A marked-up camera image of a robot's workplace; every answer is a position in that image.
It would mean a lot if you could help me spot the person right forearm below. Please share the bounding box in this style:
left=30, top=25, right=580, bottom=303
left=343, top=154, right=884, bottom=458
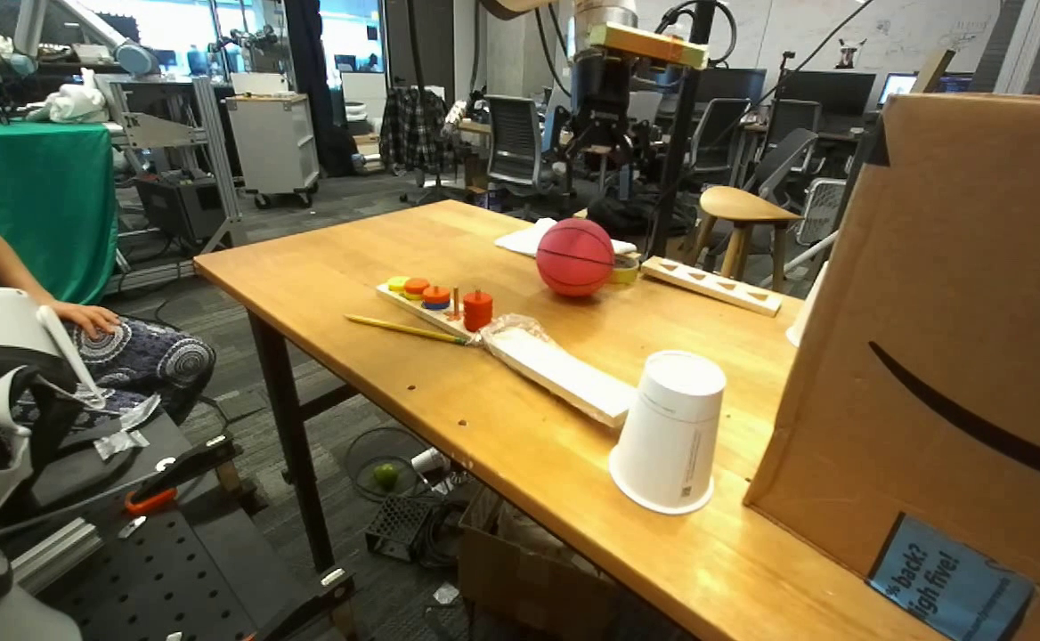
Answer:
left=0, top=228, right=67, bottom=320

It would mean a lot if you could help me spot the black computer monitor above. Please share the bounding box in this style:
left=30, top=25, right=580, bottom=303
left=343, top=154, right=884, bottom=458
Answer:
left=774, top=69, right=876, bottom=122

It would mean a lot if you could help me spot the patterned trouser leg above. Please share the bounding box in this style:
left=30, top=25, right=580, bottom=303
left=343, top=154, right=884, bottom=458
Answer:
left=62, top=316, right=218, bottom=421

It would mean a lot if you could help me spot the green cloth covered table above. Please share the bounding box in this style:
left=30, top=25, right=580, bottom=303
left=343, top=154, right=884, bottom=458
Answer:
left=0, top=116, right=116, bottom=308

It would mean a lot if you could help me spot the lit computer monitor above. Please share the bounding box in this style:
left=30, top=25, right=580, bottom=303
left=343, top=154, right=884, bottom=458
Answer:
left=871, top=69, right=923, bottom=106

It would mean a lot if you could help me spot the small dark tripod gadget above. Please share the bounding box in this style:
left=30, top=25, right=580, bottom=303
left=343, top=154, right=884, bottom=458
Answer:
left=829, top=35, right=870, bottom=72

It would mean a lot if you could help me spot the round wooden stool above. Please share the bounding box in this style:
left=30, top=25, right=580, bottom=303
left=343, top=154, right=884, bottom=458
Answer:
left=688, top=181, right=802, bottom=292

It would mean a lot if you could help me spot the aluminium extrusion bar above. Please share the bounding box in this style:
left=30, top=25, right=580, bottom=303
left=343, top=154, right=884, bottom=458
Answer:
left=5, top=513, right=102, bottom=593

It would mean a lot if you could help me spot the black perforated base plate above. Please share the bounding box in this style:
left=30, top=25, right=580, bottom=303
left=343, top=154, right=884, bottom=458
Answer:
left=42, top=509, right=315, bottom=641

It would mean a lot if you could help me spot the black table leg frame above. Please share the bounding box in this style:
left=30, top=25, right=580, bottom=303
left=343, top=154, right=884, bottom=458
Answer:
left=242, top=313, right=353, bottom=602

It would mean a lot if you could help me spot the grey metal shelf rack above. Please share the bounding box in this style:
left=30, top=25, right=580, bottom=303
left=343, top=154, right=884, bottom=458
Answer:
left=102, top=76, right=242, bottom=256

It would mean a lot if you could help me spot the wire fan with green ball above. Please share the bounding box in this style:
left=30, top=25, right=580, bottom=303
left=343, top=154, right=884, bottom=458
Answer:
left=343, top=422, right=430, bottom=509

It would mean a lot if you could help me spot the long white foam board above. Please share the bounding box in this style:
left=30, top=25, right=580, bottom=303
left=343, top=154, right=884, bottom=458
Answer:
left=473, top=313, right=642, bottom=431

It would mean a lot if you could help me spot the white paper cup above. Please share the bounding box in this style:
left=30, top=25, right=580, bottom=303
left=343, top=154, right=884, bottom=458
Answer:
left=606, top=344, right=731, bottom=520

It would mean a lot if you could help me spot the brown cardboard floor box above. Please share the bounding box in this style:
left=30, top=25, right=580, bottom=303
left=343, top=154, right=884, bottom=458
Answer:
left=454, top=520, right=624, bottom=641

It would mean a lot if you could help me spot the black vertical pole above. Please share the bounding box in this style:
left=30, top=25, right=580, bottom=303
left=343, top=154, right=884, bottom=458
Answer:
left=644, top=0, right=718, bottom=260

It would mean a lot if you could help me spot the large cardboard shipping box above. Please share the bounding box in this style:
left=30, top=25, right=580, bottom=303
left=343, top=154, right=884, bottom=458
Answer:
left=742, top=90, right=1040, bottom=641

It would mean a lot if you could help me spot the folded white towel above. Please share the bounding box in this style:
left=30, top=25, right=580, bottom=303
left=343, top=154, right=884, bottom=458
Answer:
left=492, top=212, right=642, bottom=265

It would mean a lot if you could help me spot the wooden strip with holes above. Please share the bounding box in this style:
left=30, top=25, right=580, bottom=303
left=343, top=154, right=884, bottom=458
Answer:
left=636, top=252, right=782, bottom=320

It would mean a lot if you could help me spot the person right hand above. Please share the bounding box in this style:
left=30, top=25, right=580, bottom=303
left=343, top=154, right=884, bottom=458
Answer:
left=48, top=300, right=125, bottom=344

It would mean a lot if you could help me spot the plaid jacket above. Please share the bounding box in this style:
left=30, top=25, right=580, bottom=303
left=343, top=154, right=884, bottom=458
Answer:
left=373, top=82, right=460, bottom=181

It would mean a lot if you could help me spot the black orange handled tool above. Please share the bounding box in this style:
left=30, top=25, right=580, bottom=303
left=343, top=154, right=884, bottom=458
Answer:
left=121, top=431, right=237, bottom=520

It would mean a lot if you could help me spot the white wheeled cart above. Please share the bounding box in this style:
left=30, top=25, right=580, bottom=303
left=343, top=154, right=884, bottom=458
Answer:
left=224, top=90, right=320, bottom=210

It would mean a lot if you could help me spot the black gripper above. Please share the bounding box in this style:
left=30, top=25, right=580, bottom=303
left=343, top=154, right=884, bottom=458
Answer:
left=557, top=50, right=648, bottom=181

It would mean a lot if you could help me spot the yellow pencil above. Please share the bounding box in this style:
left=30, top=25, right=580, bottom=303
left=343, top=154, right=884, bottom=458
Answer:
left=343, top=308, right=465, bottom=349

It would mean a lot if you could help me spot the yellow tape roll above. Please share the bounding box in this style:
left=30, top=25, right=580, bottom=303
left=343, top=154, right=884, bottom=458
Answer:
left=609, top=247, right=644, bottom=287

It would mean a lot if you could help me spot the pink rubber basketball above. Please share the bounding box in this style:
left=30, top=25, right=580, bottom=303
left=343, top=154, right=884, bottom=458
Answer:
left=533, top=212, right=620, bottom=303

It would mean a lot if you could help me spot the red cylinder block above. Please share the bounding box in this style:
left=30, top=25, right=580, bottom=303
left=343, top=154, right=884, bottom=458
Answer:
left=460, top=287, right=493, bottom=336

